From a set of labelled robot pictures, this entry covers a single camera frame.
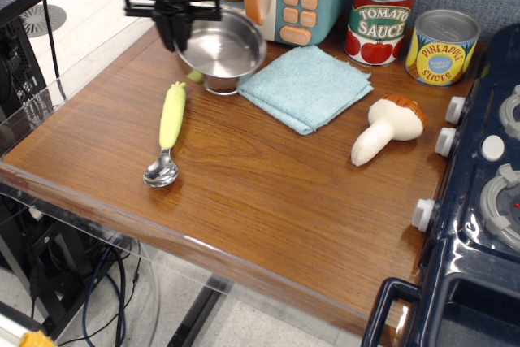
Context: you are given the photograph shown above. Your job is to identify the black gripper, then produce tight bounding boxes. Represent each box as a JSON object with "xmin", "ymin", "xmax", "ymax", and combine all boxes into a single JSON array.
[{"xmin": 123, "ymin": 0, "xmax": 222, "ymax": 52}]

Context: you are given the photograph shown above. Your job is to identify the stainless steel pot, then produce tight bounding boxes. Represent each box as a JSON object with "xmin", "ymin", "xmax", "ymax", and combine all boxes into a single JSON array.
[{"xmin": 174, "ymin": 9, "xmax": 267, "ymax": 96}]

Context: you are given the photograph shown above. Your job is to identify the spoon with yellow handle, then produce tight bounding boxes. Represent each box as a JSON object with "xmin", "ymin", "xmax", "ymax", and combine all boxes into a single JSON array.
[{"xmin": 143, "ymin": 81, "xmax": 186, "ymax": 188}]

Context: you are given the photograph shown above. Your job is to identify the round floor drain grate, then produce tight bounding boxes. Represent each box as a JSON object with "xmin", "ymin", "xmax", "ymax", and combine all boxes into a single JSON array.
[{"xmin": 20, "ymin": 4, "xmax": 67, "ymax": 38}]

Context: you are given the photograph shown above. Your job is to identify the light blue folded cloth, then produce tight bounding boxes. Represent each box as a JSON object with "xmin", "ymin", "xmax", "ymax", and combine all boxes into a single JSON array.
[{"xmin": 238, "ymin": 46, "xmax": 373, "ymax": 136}]

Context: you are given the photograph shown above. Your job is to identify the tomato sauce can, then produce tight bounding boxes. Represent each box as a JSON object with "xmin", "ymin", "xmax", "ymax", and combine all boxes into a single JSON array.
[{"xmin": 344, "ymin": 0, "xmax": 415, "ymax": 65}]

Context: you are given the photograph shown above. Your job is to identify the plush toy mushroom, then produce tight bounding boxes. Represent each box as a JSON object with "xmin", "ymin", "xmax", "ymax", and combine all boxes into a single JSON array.
[{"xmin": 350, "ymin": 94, "xmax": 427, "ymax": 167}]

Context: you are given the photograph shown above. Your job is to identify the pineapple slices can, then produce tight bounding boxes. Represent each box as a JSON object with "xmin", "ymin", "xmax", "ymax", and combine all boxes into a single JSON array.
[{"xmin": 405, "ymin": 9, "xmax": 481, "ymax": 87}]

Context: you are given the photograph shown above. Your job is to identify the dark blue toy stove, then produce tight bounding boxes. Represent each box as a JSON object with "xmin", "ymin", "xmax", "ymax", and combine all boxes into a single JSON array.
[{"xmin": 362, "ymin": 24, "xmax": 519, "ymax": 346}]

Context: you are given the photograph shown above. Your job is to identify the blue cable on floor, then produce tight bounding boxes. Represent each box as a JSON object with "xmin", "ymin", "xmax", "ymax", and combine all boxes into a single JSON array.
[{"xmin": 82, "ymin": 245, "xmax": 127, "ymax": 347}]

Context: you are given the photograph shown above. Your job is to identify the black cable on floor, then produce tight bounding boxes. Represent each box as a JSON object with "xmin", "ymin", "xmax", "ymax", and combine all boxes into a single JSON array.
[{"xmin": 60, "ymin": 241, "xmax": 143, "ymax": 347}]

